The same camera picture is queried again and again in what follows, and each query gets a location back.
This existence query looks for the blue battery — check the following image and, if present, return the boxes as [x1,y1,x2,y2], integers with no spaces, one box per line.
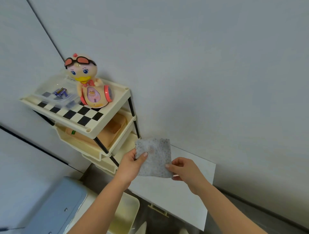
[53,87,68,97]

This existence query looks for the clear plastic box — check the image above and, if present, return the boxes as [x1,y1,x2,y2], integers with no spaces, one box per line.
[33,73,81,109]

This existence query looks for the white wardrobe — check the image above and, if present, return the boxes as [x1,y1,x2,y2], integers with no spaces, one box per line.
[0,0,92,232]

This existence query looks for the cream box orange lid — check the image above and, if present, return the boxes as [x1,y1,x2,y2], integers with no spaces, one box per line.
[65,113,128,150]

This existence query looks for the white storage bin blue lid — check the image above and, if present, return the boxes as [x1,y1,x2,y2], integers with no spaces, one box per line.
[23,176,98,234]

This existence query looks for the cream plastic waste bin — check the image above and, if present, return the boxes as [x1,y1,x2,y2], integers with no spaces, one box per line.
[106,192,140,234]

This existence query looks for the person's left hand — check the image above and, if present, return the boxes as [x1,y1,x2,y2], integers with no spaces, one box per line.
[113,148,148,189]

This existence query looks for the person's right hand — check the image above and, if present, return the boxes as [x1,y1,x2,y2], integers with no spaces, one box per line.
[165,157,209,195]

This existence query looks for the grey cleaning cloth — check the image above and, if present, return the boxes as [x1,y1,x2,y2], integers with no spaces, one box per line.
[135,138,173,179]

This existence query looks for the white bedside drawer cabinet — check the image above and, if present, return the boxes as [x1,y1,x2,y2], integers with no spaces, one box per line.
[127,144,216,232]

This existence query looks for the gold drawer handle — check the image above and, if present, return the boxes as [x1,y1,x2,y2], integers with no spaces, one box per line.
[147,203,169,218]

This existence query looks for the person's left forearm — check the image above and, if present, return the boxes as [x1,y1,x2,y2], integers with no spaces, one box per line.
[66,178,132,234]

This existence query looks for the cream tiered storage rack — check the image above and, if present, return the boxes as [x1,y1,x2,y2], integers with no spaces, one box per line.
[20,78,141,175]

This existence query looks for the pink yellow duck toy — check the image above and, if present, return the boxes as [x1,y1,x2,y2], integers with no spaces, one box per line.
[64,53,113,108]

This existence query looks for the person's right forearm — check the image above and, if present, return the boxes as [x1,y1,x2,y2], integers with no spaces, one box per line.
[193,182,268,234]

